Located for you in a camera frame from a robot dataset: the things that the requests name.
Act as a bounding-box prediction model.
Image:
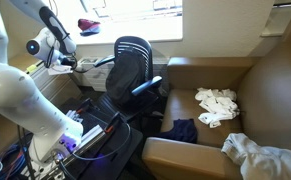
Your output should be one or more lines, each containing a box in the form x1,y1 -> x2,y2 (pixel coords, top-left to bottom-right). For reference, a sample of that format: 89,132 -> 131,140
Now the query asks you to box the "red and blue cap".
77,18 -> 102,37

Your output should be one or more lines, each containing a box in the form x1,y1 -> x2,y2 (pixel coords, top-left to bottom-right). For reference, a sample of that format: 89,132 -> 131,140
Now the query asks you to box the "navy blue cloth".
157,117 -> 199,145

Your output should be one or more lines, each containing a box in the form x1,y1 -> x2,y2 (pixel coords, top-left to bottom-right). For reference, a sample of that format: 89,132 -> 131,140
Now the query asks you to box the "orange handled black clamp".
75,97 -> 93,115
102,111 -> 122,135

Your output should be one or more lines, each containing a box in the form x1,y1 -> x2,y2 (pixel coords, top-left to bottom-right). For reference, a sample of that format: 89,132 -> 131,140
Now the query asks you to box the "dark looping table cable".
69,121 -> 133,162

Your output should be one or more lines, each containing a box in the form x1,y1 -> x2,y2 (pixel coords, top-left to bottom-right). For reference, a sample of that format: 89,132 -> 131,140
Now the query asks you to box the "tan leather armchair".
141,39 -> 291,180

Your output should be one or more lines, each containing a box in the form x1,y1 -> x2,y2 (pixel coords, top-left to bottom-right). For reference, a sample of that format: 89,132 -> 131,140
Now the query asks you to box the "wooden drawer cabinet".
8,53 -> 83,108

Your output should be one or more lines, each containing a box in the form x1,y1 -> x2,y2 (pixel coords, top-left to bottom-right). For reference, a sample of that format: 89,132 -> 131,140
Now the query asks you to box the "black robot table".
24,96 -> 144,180

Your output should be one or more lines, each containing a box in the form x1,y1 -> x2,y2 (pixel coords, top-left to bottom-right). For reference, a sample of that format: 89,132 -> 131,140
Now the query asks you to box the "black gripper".
60,55 -> 79,69

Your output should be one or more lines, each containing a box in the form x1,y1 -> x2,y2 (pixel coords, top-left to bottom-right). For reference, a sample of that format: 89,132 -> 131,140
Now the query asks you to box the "yellow sticky note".
25,63 -> 39,75

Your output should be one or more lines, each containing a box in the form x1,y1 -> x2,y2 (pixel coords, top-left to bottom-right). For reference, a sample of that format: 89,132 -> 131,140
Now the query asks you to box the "black mesh office chair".
93,35 -> 166,124

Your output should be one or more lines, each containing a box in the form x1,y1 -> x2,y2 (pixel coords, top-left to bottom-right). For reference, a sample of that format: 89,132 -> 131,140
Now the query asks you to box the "black garment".
105,52 -> 147,108

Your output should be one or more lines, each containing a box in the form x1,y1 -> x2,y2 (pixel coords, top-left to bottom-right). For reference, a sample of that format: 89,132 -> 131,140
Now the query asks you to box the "blue cable bundle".
0,143 -> 30,180

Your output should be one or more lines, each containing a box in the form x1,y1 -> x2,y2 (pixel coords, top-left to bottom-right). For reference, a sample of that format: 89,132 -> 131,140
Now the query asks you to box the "white socks pile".
194,86 -> 241,129

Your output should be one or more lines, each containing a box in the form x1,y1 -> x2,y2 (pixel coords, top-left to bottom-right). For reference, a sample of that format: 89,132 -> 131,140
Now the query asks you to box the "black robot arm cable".
44,0 -> 77,72

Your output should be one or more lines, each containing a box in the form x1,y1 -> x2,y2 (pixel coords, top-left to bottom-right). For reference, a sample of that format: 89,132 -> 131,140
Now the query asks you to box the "light blue-grey garment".
221,132 -> 291,180

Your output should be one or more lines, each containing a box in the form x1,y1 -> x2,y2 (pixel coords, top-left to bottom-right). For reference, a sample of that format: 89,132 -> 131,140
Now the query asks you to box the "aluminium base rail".
34,124 -> 107,175

